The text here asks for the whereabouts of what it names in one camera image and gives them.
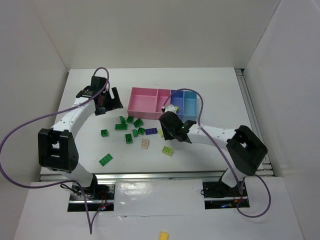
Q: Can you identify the small green lego brick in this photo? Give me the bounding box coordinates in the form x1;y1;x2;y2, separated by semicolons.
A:
132;129;139;138

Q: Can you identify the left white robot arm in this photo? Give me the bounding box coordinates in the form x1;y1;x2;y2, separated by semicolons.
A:
38;76;123;188

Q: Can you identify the purple lego brick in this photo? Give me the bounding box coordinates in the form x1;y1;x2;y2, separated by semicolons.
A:
145;128;158;135

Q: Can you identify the aluminium rail right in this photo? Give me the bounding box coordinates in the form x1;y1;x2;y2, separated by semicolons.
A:
234;68;275;177

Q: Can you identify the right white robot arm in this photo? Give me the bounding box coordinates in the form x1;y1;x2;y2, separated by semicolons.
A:
159;111;268;188

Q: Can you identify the purple blue container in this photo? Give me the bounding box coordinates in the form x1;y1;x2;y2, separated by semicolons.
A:
170;89;185;120

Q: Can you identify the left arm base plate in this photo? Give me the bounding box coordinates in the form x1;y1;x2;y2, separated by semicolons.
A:
67;183;115;212

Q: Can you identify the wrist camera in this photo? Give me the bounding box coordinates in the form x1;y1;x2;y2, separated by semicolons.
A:
76;90;95;99
161;104;179;114

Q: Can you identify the pale yellow lego brick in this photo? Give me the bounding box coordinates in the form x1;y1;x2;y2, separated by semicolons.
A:
157;129;164;138

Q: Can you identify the small pink container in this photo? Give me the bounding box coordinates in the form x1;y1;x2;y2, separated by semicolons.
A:
155;88;171;120

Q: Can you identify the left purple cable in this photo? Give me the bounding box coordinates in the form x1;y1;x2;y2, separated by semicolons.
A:
0;66;111;235

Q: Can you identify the green lego brick lower centre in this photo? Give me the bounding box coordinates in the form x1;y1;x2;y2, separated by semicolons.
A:
125;133;133;144

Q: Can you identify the green lego brick bottom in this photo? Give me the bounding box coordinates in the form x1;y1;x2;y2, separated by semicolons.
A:
98;153;113;167

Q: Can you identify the aluminium rail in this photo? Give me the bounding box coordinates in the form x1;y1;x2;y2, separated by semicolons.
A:
234;68;275;177
39;169;231;182

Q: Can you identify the large pink container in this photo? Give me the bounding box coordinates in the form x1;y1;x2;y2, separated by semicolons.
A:
127;87;158;120

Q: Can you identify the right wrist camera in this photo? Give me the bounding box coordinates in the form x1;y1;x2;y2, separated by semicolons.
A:
161;104;179;114

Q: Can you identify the green lego brick upper right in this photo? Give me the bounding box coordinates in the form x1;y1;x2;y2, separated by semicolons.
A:
133;118;144;128

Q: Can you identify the yellow lego brick foreground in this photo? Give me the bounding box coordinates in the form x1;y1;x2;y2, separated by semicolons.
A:
159;232;169;240

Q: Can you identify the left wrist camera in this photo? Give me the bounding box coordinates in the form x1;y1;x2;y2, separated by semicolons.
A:
76;90;95;99

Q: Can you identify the beige lego brick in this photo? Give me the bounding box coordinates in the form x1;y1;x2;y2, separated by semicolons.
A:
141;138;149;149

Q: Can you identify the green lego brick centre right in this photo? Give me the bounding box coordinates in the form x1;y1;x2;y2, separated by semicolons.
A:
137;127;145;136

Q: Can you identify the green lego brick far left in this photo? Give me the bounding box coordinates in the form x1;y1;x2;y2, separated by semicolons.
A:
100;129;109;138

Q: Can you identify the aluminium rail front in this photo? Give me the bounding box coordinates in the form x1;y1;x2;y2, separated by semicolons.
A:
39;169;231;182

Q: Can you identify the lime lego brick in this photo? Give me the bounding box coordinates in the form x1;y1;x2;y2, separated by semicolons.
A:
161;146;173;156

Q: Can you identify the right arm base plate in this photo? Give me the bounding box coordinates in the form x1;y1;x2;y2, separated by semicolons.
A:
200;181;250;210

